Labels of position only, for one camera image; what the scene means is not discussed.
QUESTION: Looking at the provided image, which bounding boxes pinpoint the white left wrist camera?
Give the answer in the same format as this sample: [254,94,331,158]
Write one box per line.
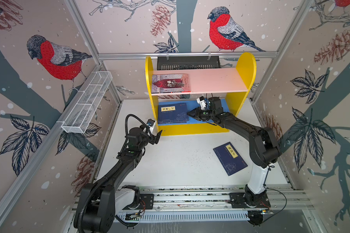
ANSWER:
[146,119,156,134]

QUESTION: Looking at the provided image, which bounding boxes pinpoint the navy book yellow label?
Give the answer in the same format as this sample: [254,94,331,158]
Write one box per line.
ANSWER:
[158,103,189,124]

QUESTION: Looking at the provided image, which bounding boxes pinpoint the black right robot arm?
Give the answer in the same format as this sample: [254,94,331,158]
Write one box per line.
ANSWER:
[187,97,281,207]

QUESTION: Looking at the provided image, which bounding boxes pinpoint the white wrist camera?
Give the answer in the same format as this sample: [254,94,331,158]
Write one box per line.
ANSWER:
[196,96,208,110]
[146,119,156,134]

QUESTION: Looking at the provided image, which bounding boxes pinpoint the white wire mesh tray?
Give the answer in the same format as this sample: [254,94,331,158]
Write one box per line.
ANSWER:
[61,71,112,134]

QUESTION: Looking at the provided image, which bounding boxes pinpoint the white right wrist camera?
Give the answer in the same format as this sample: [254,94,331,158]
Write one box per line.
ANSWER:
[196,96,208,110]

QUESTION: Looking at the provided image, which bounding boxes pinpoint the black slotted vent box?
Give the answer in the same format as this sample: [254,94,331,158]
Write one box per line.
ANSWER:
[157,56,221,70]

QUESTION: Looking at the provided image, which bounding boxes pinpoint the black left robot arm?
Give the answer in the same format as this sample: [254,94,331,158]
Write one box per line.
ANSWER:
[73,125,162,233]

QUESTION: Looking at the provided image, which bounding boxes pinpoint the black corrugated cable conduit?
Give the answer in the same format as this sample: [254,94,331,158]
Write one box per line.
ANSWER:
[75,114,151,233]

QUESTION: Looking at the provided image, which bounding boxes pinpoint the red silver illustrated book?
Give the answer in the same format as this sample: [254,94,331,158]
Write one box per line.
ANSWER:
[151,74,191,94]

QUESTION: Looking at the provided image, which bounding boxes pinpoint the yellow blue pink bookshelf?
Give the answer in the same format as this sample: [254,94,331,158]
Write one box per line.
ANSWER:
[145,52,257,136]

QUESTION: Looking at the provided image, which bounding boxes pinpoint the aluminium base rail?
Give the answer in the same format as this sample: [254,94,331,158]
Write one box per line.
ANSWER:
[117,186,314,223]

